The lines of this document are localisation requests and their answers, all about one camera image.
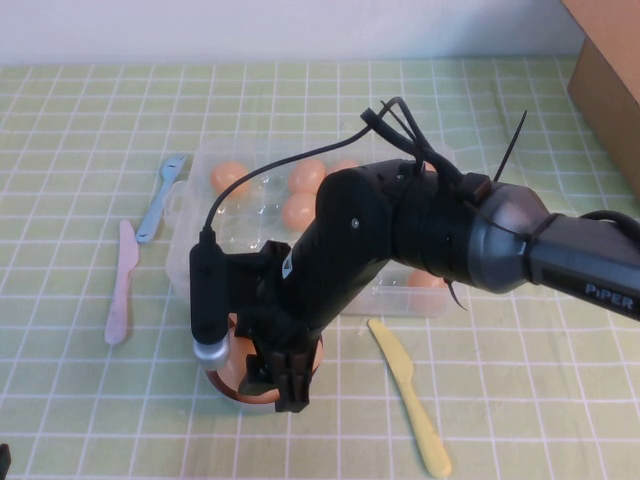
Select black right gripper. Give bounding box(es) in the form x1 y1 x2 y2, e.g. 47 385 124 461
237 239 391 414

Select yellow plastic knife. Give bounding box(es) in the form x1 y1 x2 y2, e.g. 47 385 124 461
367 318 453 479

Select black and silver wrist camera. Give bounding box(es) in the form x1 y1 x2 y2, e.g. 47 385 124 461
188 230 232 372

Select black zip tie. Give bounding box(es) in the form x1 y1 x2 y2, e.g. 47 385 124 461
444 279 470 314
492 110 529 182

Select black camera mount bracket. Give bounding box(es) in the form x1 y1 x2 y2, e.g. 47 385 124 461
224 239 294 311

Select grey round bowl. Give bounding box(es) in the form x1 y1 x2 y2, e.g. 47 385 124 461
200 329 325 415

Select clear plastic egg box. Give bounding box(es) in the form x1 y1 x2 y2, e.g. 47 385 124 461
164 134 459 321

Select blue plastic fork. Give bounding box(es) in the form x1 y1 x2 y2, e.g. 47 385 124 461
134 152 190 245

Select brown cardboard box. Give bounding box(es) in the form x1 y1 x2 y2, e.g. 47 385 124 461
559 0 640 201

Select green checked tablecloth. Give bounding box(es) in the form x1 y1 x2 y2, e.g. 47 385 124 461
0 57 640 480

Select pink plastic knife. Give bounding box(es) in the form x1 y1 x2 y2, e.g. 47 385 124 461
103 219 140 345

